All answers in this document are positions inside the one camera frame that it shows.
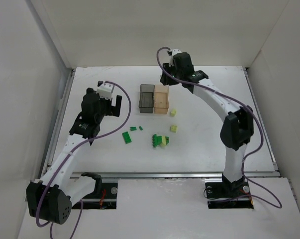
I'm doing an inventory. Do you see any lime lego square brick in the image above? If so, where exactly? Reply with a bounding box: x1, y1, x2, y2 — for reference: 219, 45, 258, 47
170, 125, 178, 133

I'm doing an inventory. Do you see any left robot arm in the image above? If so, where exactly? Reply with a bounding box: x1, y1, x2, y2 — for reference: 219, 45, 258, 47
26, 83, 122, 225

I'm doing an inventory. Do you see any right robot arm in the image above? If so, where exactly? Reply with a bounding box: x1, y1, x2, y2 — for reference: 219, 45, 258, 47
159, 49, 254, 184

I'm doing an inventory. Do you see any dark green flat lego plate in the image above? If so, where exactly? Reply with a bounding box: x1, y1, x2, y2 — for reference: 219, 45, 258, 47
122, 131, 132, 144

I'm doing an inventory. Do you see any grey transparent container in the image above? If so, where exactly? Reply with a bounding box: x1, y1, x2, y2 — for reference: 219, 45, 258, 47
138, 84, 155, 114

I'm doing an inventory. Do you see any orange transparent container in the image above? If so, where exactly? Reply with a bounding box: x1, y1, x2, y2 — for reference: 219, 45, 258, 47
154, 85, 169, 115

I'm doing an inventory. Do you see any dark green studded lego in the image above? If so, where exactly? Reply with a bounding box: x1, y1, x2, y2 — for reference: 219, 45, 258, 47
152, 134, 162, 148

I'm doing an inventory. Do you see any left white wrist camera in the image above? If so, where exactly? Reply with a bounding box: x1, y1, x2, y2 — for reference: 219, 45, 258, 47
97, 81, 114, 100

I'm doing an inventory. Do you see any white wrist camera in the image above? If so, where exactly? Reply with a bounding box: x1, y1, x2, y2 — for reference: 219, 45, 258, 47
97, 81, 114, 100
167, 49, 181, 65

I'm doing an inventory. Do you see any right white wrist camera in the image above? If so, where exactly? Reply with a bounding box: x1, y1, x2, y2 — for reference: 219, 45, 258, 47
167, 49, 181, 65

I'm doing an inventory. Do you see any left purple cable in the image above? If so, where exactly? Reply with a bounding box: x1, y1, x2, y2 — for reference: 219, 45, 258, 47
36, 81, 132, 239

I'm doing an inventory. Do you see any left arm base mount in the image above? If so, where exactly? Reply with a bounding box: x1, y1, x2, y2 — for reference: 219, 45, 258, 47
67, 172, 118, 210

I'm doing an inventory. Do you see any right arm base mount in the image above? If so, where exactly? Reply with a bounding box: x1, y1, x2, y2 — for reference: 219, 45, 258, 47
203, 181, 254, 209

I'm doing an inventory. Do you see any aluminium rail front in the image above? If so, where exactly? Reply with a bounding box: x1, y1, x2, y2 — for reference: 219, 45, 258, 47
70, 171, 281, 180

